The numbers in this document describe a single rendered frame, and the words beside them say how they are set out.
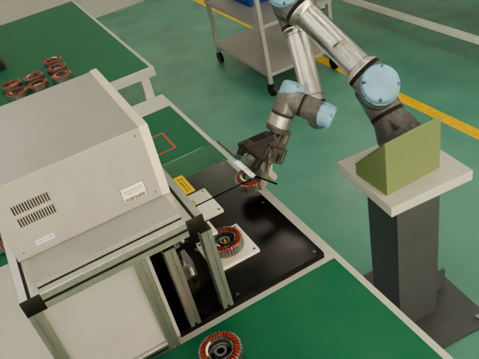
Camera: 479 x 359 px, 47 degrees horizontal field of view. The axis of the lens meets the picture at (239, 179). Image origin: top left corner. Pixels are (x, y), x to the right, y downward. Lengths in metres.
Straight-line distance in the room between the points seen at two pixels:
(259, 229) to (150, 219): 0.51
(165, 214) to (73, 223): 0.22
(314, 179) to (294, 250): 1.56
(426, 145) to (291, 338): 0.78
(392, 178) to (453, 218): 1.11
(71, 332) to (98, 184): 0.35
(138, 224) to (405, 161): 0.89
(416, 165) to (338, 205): 1.17
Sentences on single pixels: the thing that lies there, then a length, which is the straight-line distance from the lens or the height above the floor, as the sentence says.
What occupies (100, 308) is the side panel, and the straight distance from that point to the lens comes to 1.36.
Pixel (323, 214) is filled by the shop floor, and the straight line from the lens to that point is 2.93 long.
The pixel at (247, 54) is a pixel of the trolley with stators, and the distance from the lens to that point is 4.38.
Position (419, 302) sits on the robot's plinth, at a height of 0.12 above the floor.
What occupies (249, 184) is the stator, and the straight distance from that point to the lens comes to 1.79.
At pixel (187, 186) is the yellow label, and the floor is 1.07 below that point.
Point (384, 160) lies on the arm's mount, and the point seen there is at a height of 0.89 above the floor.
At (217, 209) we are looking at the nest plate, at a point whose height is 0.78.
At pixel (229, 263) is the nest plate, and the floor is 0.78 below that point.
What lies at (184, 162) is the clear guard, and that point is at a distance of 1.58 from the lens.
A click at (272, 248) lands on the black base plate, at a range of 1.66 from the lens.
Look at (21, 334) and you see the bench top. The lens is 1.77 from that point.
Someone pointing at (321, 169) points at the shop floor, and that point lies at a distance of 3.24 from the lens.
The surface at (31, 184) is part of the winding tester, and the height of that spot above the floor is 1.29.
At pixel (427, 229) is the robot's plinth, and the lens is 2.08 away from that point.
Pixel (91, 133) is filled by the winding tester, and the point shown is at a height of 1.32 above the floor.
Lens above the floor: 1.91
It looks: 36 degrees down
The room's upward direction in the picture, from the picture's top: 14 degrees counter-clockwise
